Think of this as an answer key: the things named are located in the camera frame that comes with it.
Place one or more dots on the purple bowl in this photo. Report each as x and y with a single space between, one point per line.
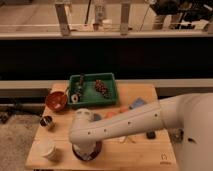
96 151

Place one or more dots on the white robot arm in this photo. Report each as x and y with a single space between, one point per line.
193 113

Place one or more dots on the red bowl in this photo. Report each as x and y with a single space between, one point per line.
56 101

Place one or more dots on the bunch of dark grapes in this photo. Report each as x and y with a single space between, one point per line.
101 87

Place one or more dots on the green plastic tray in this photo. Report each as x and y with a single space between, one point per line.
90 96

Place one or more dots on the dark utensil in tray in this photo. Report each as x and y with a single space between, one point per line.
80 85

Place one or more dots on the orange carrot toy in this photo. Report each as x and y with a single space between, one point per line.
114 113

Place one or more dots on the blue sponge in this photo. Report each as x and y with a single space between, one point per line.
137 103

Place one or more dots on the small black block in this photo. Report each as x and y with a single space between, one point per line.
151 135

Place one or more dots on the white paper cup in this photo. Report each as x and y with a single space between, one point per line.
47 149

